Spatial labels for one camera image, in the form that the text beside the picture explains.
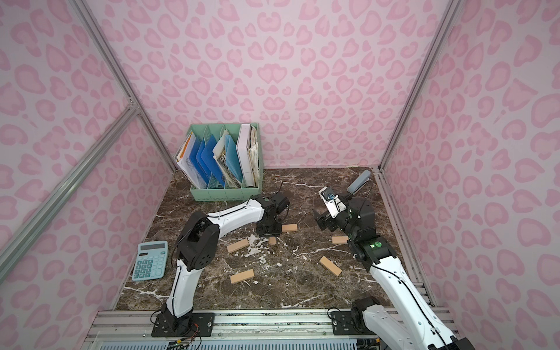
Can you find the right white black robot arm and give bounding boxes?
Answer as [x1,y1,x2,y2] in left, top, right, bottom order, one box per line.
[314,188,474,349]

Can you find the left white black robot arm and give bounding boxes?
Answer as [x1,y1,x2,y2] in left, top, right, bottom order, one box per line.
[159,192,290,335]

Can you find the grey stapler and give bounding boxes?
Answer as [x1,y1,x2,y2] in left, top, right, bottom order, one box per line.
[347,170,371,195]

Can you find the green file organizer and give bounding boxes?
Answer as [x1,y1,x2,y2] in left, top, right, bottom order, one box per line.
[174,123,263,201]

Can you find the white folder in organizer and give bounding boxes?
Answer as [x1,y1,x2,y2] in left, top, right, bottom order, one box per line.
[236,124,255,188]

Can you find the blue folders in organizer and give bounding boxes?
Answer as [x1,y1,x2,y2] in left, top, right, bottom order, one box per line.
[189,136,225,189]

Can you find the teal calculator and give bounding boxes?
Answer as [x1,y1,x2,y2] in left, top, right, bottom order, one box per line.
[132,241,169,281]

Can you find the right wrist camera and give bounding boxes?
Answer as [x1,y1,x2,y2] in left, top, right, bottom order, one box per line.
[319,187,347,219]

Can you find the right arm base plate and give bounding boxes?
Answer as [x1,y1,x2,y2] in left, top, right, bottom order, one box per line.
[328,309,363,335]

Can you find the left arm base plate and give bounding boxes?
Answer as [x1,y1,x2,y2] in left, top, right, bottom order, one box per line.
[151,310,215,338]

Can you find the aluminium mounting rail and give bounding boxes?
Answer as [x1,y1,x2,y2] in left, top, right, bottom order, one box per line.
[82,309,386,349]

